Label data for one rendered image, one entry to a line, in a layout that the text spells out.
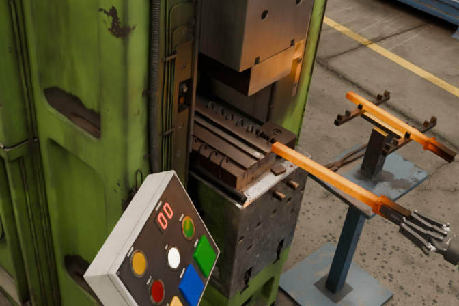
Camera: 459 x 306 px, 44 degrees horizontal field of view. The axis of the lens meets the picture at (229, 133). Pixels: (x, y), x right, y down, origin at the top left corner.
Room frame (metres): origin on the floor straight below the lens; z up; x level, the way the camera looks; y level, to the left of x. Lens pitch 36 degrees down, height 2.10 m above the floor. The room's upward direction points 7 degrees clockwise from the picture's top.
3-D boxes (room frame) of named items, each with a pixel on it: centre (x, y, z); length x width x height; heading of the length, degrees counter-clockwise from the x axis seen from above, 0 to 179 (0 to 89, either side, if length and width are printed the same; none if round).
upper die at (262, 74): (1.51, 0.07, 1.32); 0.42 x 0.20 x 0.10; 53
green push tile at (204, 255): (0.95, 0.03, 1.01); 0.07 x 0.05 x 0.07; 168
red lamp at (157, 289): (0.77, 0.12, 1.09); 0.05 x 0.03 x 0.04; 143
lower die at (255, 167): (1.51, 0.07, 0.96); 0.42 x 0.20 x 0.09; 53
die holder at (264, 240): (1.56, 0.04, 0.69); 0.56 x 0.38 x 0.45; 53
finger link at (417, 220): (1.09, -0.55, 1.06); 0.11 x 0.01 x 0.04; 47
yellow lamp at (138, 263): (0.78, 0.16, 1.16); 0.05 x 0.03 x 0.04; 143
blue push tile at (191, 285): (0.85, 0.05, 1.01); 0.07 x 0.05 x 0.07; 168
